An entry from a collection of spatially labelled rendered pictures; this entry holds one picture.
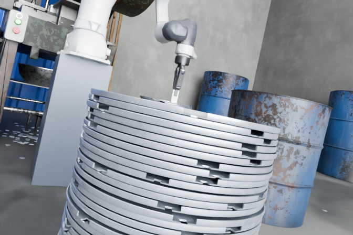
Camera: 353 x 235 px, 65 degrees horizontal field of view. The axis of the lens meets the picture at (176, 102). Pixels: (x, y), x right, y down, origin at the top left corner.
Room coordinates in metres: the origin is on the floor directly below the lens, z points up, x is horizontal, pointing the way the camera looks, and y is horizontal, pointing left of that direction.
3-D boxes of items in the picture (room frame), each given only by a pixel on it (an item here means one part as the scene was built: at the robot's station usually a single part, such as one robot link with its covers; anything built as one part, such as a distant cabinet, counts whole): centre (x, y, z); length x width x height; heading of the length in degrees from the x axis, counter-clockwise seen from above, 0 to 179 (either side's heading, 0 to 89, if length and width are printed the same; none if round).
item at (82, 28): (1.00, 0.36, 0.52); 0.22 x 0.19 x 0.14; 29
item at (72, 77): (1.04, 0.38, 0.23); 0.18 x 0.18 x 0.45; 29
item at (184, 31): (1.35, 0.05, 0.73); 0.18 x 0.10 x 0.13; 120
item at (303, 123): (1.21, -0.44, 0.24); 0.42 x 0.42 x 0.48
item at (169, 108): (0.44, -0.01, 0.35); 0.29 x 0.29 x 0.01
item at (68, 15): (1.53, 0.69, 0.72); 0.25 x 0.14 x 0.14; 36
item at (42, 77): (1.67, 0.79, 0.36); 0.34 x 0.34 x 0.10
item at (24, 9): (1.67, 0.79, 0.68); 0.45 x 0.30 x 0.06; 126
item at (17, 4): (1.57, 0.93, 0.76); 0.17 x 0.06 x 0.10; 126
